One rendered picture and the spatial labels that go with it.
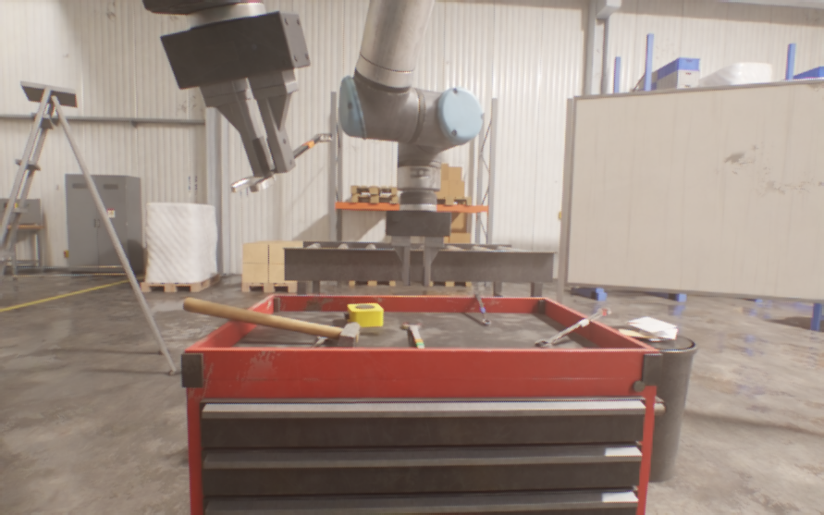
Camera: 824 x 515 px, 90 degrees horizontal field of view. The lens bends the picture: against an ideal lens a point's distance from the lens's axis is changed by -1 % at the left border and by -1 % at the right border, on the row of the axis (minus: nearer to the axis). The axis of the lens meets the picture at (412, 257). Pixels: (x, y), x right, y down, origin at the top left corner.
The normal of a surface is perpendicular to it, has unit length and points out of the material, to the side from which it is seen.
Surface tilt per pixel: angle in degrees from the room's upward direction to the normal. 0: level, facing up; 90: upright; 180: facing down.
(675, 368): 94
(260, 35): 114
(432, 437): 90
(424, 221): 88
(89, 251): 90
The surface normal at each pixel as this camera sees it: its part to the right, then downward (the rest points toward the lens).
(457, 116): 0.48, 0.06
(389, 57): 0.01, 0.69
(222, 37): -0.13, 0.47
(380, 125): 0.29, 0.71
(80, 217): 0.05, 0.09
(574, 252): -0.36, 0.07
